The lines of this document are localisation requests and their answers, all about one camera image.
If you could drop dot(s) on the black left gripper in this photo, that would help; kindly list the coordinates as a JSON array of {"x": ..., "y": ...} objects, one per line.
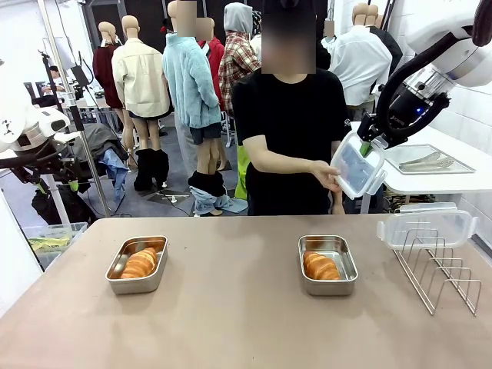
[{"x": 54, "y": 169}]

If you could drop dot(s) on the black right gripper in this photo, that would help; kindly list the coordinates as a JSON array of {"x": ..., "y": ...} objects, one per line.
[{"x": 407, "y": 107}]

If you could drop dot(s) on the clear plastic clip lid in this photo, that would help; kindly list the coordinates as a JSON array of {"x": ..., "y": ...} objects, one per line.
[
  {"x": 357, "y": 173},
  {"x": 426, "y": 230}
]

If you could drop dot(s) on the steel tongs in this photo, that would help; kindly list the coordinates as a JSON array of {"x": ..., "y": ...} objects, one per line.
[{"x": 426, "y": 161}]

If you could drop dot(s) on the perforated steel tray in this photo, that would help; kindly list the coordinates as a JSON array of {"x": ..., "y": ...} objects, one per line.
[{"x": 461, "y": 166}]

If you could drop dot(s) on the golden croissant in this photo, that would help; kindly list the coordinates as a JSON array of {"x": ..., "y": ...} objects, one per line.
[
  {"x": 321, "y": 267},
  {"x": 140, "y": 263}
]

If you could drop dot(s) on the rectangular steel food container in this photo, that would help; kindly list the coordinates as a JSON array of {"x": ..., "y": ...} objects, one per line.
[
  {"x": 134, "y": 286},
  {"x": 326, "y": 287}
]

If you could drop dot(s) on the person's right forearm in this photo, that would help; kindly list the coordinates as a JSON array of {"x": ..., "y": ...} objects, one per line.
[{"x": 288, "y": 163}]

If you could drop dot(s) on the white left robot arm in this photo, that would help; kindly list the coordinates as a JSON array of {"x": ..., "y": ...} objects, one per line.
[{"x": 15, "y": 123}]

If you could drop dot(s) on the person's right hand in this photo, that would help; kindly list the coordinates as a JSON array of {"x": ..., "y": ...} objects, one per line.
[{"x": 324, "y": 175}]

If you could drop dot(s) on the person's left hand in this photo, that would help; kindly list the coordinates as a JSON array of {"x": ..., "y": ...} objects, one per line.
[{"x": 338, "y": 210}]

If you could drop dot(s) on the black bag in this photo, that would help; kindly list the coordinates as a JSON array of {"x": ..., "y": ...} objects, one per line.
[{"x": 77, "y": 209}]

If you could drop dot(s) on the clear storage bin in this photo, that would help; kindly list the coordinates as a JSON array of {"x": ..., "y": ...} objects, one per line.
[{"x": 54, "y": 230}]

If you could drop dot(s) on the yellow-green cloth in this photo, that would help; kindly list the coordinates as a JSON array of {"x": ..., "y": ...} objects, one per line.
[{"x": 50, "y": 243}]

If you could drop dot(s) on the grey clothes pile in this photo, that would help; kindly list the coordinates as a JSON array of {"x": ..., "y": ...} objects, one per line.
[{"x": 96, "y": 138}]

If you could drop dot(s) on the light blue shirt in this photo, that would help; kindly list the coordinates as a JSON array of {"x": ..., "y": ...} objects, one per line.
[{"x": 119, "y": 173}]

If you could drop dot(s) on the mannequin in white shirt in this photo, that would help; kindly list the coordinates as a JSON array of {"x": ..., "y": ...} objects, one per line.
[{"x": 359, "y": 65}]

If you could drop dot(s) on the clear plastic box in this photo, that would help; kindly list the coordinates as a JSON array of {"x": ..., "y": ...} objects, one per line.
[{"x": 426, "y": 207}]

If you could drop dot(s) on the white fabric screen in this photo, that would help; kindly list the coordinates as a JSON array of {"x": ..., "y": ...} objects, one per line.
[{"x": 15, "y": 261}]

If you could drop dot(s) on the person in black t-shirt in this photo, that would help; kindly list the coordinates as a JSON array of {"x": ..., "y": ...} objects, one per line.
[{"x": 292, "y": 115}]

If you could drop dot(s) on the mannequin in black jacket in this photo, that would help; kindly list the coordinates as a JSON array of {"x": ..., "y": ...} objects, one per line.
[{"x": 394, "y": 50}]

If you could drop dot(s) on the mannequin in black coat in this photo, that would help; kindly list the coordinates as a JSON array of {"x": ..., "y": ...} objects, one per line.
[{"x": 323, "y": 57}]

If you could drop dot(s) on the seated person in white shirt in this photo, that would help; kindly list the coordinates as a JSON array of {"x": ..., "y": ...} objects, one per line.
[{"x": 54, "y": 82}]

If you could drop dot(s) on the black screen on stand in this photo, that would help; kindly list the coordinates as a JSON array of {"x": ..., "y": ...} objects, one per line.
[{"x": 79, "y": 75}]

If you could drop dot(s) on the black tripod stand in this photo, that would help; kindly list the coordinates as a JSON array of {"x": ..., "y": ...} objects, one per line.
[{"x": 50, "y": 73}]

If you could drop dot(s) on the white power strip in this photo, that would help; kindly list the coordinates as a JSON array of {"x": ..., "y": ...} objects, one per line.
[{"x": 178, "y": 197}]

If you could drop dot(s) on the mannequin in maroon sweater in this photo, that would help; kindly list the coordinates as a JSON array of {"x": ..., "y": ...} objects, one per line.
[{"x": 104, "y": 73}]

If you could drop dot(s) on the mannequin in cream jacket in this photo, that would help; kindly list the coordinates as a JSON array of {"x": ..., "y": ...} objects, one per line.
[{"x": 140, "y": 80}]

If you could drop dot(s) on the mannequin in plaid shirt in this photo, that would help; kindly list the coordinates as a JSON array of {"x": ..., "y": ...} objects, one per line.
[{"x": 238, "y": 65}]

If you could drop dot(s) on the slanted silver pole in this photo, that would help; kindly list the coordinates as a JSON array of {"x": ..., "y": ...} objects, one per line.
[{"x": 50, "y": 30}]

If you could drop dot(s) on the mannequin in blue fleece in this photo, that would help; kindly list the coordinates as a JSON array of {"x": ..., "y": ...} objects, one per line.
[{"x": 190, "y": 84}]

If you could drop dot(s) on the mannequin head with black bandana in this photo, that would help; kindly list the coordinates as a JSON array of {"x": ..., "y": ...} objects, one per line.
[{"x": 256, "y": 21}]

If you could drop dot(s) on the mannequin in red jacket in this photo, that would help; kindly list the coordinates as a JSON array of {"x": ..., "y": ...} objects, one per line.
[{"x": 216, "y": 54}]

